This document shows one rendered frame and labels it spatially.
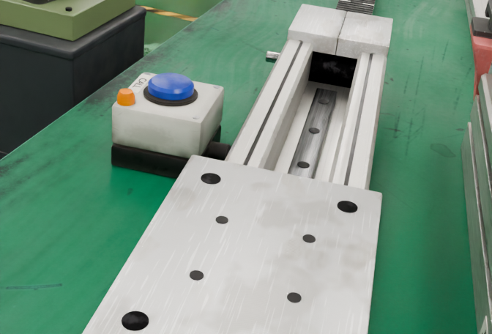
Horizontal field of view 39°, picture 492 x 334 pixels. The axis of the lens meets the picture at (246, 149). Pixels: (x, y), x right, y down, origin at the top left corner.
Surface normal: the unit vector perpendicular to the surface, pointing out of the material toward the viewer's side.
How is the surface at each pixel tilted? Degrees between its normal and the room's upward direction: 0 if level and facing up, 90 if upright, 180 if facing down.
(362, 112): 0
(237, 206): 0
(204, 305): 0
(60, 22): 90
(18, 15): 90
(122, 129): 90
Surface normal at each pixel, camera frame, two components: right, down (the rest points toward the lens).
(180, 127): -0.22, 0.46
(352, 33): 0.10, -0.87
